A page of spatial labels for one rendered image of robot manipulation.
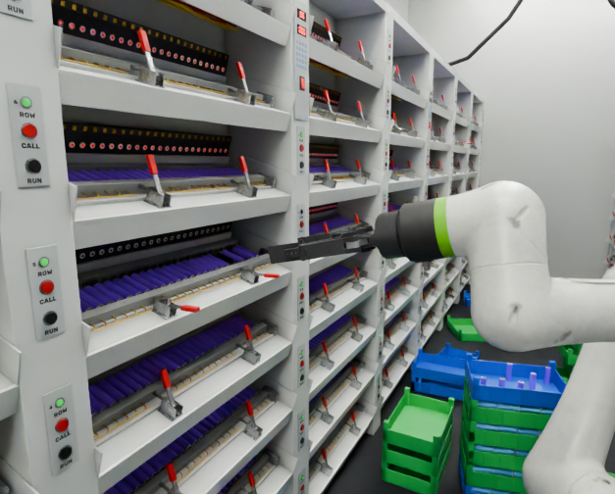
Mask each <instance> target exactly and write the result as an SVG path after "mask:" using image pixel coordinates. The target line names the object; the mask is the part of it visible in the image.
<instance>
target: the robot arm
mask: <svg viewBox="0 0 615 494"><path fill-rule="evenodd" d="M413 198H414V199H413V201H412V203H408V204H403V205H402V207H401V208H400V210H399V211H394V212H388V213H382V214H379V215H378V216H377V218H376V222H375V227H372V226H371V225H367V226H363V227H361V228H356V229H353V230H346V231H343V230H342V231H340V232H339V233H335V232H334V233H333V234H331V233H324V234H318V235H311V236H305V237H299V238H297V240H298V242H295V243H288V244H282V245H276V246H270V247H268V250H269V255H270V260H271V264H276V263H284V262H292V261H306V260H311V259H317V258H324V257H329V256H335V255H342V254H350V253H359V252H362V253H364V252H369V251H371V249H375V248H376V247H377V248H378V249H379V251H380V254H381V255H382V256H383V257H384V258H385V259H394V258H403V257H407V259H408V260H410V261H411V262H415V263H417V264H418V263H423V266H424V271H430V270H431V268H430V262H431V261H433V260H435V259H444V258H454V257H465V258H466V259H467V260H468V262H469V269H470V284H471V318H472V322H473V324H474V327H475V329H476V330H477V332H478V334H479V335H480V336H481V337H482V338H483V339H484V340H485V341H486V342H487V343H489V344H490V345H492V346H494V347H496V348H498V349H500V350H504V351H508V352H526V351H531V350H536V349H541V348H546V347H553V346H560V345H570V344H582V343H584V344H583V346H582V349H581V352H580V355H579V357H578V360H577V362H576V364H575V366H574V369H573V371H572V373H571V376H570V378H569V380H568V383H567V385H566V387H565V389H564V391H563V394H562V396H561V398H560V400H559V402H558V404H557V406H556V408H555V410H554V412H553V414H552V416H551V417H550V419H549V421H548V423H547V425H546V427H545V428H544V430H543V432H542V434H541V435H540V437H539V438H538V441H537V442H536V444H535V446H534V447H533V449H532V450H531V452H530V453H529V455H528V457H527V458H526V460H525V461H524V464H523V469H522V477H523V483H524V486H525V488H526V491H527V493H528V494H615V477H613V476H611V475H610V474H608V473H607V472H606V470H605V467H604V466H605V462H606V459H607V455H608V451H609V448H610V445H611V441H612V438H613V435H614V432H615V265H614V266H613V267H611V268H610V269H609V270H608V271H607V272H606V273H605V274H604V276H603V278H602V279H591V278H571V277H557V278H556V277H550V275H549V270H548V264H547V261H548V259H547V248H546V214H545V209H544V206H543V204H542V202H541V200H540V199H539V197H538V196H537V195H536V193H535V192H534V191H533V190H532V189H531V188H529V187H527V186H526V185H524V184H521V183H518V182H514V181H496V182H492V183H489V184H487V185H484V186H482V187H480V188H477V189H474V190H471V191H468V192H465V193H461V194H457V195H453V196H447V197H441V198H436V199H431V200H425V201H420V200H418V198H417V196H415V197H413Z"/></svg>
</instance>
